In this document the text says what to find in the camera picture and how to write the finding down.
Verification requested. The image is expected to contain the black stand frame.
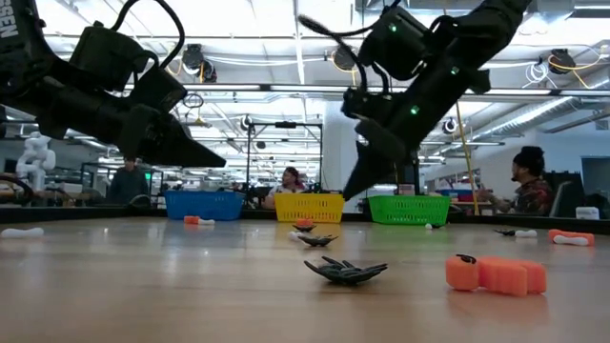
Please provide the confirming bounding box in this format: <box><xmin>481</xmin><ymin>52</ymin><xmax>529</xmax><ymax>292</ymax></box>
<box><xmin>245</xmin><ymin>121</ymin><xmax>324</xmax><ymax>194</ymax></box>

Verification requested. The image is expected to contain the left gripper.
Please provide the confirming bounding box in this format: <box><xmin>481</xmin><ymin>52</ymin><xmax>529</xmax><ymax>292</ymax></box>
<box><xmin>35</xmin><ymin>85</ymin><xmax>227</xmax><ymax>169</ymax></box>

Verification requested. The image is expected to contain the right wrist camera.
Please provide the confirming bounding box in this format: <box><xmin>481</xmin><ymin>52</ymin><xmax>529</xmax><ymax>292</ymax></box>
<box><xmin>340</xmin><ymin>88</ymin><xmax>397</xmax><ymax>120</ymax></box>

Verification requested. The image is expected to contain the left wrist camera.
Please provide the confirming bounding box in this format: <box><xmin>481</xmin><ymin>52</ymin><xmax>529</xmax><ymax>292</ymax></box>
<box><xmin>128</xmin><ymin>66</ymin><xmax>188</xmax><ymax>114</ymax></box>

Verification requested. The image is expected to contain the green plastic basket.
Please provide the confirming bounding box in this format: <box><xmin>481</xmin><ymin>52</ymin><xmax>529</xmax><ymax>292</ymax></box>
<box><xmin>367</xmin><ymin>194</ymin><xmax>453</xmax><ymax>227</ymax></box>

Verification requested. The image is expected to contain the white robot figure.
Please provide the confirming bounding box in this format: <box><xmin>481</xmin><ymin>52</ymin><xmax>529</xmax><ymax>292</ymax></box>
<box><xmin>15</xmin><ymin>131</ymin><xmax>57</xmax><ymax>192</ymax></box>

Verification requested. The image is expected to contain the person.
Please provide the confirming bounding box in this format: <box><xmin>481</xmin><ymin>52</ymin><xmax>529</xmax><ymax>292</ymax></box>
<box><xmin>260</xmin><ymin>166</ymin><xmax>306</xmax><ymax>210</ymax></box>
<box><xmin>107</xmin><ymin>156</ymin><xmax>150</xmax><ymax>206</ymax></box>
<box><xmin>476</xmin><ymin>145</ymin><xmax>557</xmax><ymax>216</ymax></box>

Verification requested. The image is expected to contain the yellow plastic basket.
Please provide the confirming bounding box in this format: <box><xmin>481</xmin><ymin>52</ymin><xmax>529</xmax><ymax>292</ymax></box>
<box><xmin>273</xmin><ymin>192</ymin><xmax>346</xmax><ymax>224</ymax></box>

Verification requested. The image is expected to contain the white column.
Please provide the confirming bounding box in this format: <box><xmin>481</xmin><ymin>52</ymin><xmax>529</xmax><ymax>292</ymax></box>
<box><xmin>322</xmin><ymin>100</ymin><xmax>361</xmax><ymax>213</ymax></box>

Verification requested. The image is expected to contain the black partition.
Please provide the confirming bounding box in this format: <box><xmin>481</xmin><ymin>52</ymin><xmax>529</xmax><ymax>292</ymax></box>
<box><xmin>541</xmin><ymin>170</ymin><xmax>585</xmax><ymax>218</ymax></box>

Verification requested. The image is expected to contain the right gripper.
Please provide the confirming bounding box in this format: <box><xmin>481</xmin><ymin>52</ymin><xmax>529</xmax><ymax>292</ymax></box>
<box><xmin>342</xmin><ymin>51</ymin><xmax>492</xmax><ymax>200</ymax></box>

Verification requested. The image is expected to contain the blue plastic basket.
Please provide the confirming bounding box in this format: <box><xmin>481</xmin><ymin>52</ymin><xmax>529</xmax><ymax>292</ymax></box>
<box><xmin>164</xmin><ymin>190</ymin><xmax>247</xmax><ymax>222</ymax></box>

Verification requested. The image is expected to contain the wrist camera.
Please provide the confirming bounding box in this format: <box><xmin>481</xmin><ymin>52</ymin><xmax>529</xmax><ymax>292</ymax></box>
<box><xmin>340</xmin><ymin>88</ymin><xmax>397</xmax><ymax>120</ymax></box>
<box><xmin>128</xmin><ymin>66</ymin><xmax>188</xmax><ymax>114</ymax></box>

